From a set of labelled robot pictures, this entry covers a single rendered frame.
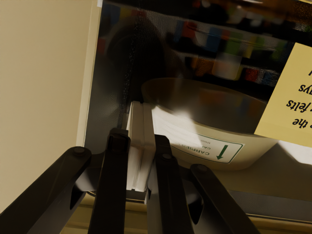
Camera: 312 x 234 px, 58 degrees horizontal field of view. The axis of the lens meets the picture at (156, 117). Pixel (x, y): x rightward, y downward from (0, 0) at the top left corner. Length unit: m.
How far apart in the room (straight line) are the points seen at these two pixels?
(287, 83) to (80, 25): 0.50
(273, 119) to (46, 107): 0.57
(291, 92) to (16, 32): 0.58
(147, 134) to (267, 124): 0.12
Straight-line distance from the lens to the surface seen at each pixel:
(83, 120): 0.24
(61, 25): 0.67
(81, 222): 0.27
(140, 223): 0.28
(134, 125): 0.17
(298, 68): 0.24
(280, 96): 0.24
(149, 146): 0.15
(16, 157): 0.81
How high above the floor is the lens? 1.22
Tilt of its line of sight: 22 degrees up
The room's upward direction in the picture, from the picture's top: 167 degrees counter-clockwise
